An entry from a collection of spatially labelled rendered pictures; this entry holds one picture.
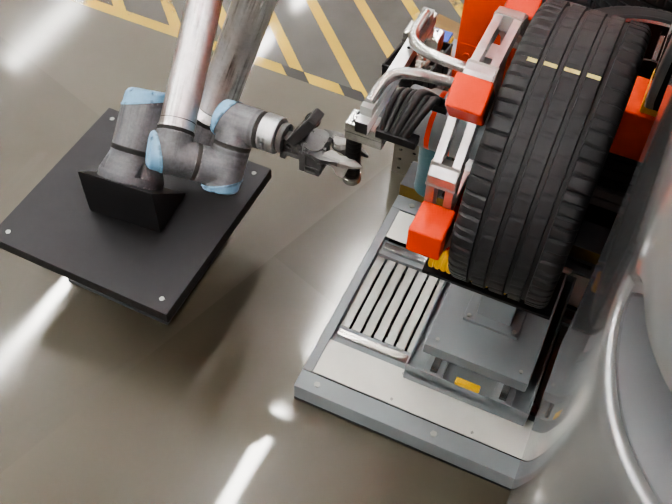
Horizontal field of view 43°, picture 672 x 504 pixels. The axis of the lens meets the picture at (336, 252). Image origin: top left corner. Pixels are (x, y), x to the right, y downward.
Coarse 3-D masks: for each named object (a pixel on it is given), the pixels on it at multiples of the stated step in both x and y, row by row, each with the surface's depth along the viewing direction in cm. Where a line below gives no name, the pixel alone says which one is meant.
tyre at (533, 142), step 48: (528, 48) 166; (576, 48) 166; (624, 48) 166; (528, 96) 163; (576, 96) 162; (624, 96) 160; (480, 144) 166; (528, 144) 162; (576, 144) 160; (480, 192) 167; (528, 192) 164; (576, 192) 161; (480, 240) 173; (528, 240) 168; (528, 288) 180
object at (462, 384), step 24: (432, 312) 251; (552, 336) 247; (408, 360) 238; (432, 360) 239; (432, 384) 239; (456, 384) 234; (480, 384) 237; (504, 384) 233; (528, 384) 237; (480, 408) 238; (504, 408) 232; (528, 408) 233
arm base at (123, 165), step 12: (108, 156) 241; (120, 156) 238; (132, 156) 238; (144, 156) 239; (108, 168) 238; (120, 168) 237; (132, 168) 238; (144, 168) 239; (120, 180) 237; (132, 180) 237; (144, 180) 239; (156, 180) 242
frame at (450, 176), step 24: (504, 24) 181; (528, 24) 191; (480, 48) 174; (504, 48) 174; (480, 72) 169; (456, 120) 172; (432, 168) 173; (456, 168) 172; (432, 192) 177; (456, 192) 178
